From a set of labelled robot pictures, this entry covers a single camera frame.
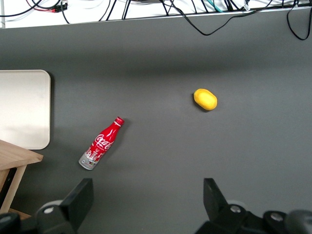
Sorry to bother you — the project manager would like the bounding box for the red thin cable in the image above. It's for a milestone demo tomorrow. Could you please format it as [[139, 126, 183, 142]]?
[[31, 4, 68, 14]]

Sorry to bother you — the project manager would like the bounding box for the yellow lemon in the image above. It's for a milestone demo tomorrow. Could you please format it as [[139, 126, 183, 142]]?
[[193, 88, 218, 111]]

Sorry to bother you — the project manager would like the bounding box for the red Coca-Cola bottle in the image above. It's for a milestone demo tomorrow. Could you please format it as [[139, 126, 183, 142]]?
[[78, 116, 125, 171]]

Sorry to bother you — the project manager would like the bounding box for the teal cable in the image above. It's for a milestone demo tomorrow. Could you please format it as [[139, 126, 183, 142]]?
[[206, 0, 224, 13]]

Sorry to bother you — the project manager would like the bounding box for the white rectangular tray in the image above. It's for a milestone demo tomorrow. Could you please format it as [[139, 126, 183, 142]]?
[[0, 69, 51, 150]]

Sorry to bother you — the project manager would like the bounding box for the light wooden drawer cabinet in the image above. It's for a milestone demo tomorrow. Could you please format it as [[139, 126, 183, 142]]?
[[0, 139, 44, 220]]

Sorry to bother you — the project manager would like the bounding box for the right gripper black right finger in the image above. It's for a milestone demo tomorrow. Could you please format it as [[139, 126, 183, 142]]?
[[195, 178, 290, 234]]

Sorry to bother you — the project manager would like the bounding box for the long black looping cable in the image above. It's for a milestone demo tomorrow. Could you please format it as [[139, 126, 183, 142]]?
[[168, 0, 300, 36]]

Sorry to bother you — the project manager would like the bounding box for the black cable loop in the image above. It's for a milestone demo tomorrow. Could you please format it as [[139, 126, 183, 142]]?
[[286, 0, 312, 41]]

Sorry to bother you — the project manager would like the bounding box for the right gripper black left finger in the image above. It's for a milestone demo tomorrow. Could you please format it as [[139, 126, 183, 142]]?
[[0, 178, 95, 234]]

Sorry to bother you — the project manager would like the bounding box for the blurred black wrist cable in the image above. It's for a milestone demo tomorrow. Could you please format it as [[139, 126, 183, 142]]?
[[284, 209, 312, 234]]

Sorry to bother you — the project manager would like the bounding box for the black thin cable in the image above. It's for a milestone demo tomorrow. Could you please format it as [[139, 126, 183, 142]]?
[[60, 4, 72, 24], [0, 0, 62, 18]]

